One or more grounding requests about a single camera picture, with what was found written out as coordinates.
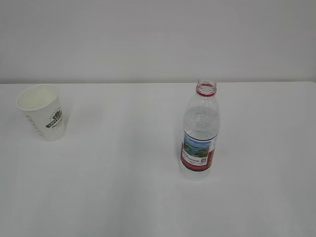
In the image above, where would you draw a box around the clear plastic water bottle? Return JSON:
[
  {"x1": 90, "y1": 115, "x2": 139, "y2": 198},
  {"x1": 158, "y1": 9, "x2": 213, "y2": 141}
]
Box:
[{"x1": 179, "y1": 79, "x2": 220, "y2": 181}]

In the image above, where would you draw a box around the white paper cup green logo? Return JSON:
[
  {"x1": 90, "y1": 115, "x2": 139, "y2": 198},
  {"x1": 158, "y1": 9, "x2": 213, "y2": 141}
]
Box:
[{"x1": 16, "y1": 84, "x2": 66, "y2": 142}]

